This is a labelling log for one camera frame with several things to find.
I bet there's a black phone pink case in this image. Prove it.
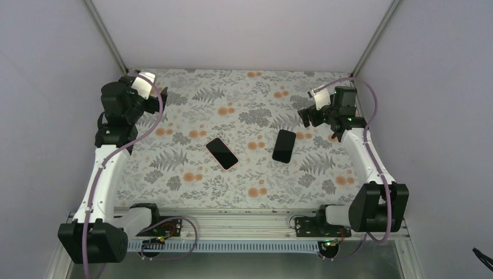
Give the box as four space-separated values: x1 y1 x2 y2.
206 138 239 170

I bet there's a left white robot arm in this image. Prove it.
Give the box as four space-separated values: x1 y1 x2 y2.
58 71 167 264

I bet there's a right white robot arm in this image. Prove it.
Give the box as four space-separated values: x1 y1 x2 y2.
298 86 409 237

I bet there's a floral patterned mat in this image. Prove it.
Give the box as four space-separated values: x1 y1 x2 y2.
116 69 360 209

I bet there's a black object at edge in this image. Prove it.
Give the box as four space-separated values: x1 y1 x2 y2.
472 248 493 271

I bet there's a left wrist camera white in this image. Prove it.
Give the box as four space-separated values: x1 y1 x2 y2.
131 71 156 100

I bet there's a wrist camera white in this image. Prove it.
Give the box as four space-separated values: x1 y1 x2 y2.
308 88 331 110
131 71 156 100

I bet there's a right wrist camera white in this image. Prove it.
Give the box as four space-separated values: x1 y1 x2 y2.
308 88 331 110

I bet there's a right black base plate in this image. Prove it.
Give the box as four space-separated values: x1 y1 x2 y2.
293 215 352 238

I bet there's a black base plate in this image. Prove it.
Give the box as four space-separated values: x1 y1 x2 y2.
293 215 352 238
141 219 183 239

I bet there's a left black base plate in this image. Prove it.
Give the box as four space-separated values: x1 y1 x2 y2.
141 219 183 239

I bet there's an aluminium mounting rail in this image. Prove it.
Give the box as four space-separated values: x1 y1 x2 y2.
61 208 410 242

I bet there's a white slotted cable duct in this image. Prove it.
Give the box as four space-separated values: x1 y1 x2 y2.
144 240 319 253

